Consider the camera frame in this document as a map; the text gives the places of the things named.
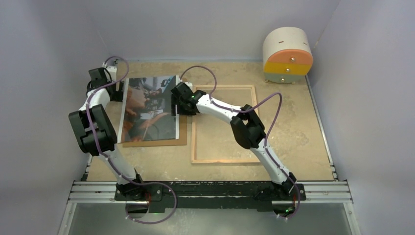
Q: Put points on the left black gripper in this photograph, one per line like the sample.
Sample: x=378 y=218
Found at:
x=117 y=95

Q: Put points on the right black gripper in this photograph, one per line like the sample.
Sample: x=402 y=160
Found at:
x=176 y=101

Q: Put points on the printed photo sheet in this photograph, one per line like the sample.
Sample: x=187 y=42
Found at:
x=147 y=111

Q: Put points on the wooden picture frame with glass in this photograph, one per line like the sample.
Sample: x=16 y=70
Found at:
x=212 y=140

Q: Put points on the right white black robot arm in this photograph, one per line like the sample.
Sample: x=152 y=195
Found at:
x=247 y=128

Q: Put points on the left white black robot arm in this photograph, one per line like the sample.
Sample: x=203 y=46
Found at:
x=96 y=135

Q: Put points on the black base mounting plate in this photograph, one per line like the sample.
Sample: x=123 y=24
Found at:
x=263 y=196

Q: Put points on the round mini drawer cabinet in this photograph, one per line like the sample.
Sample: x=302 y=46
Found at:
x=287 y=57

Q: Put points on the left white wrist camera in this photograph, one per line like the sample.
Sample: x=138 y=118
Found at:
x=110 y=71

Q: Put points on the aluminium rail bar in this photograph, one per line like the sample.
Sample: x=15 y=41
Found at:
x=104 y=192

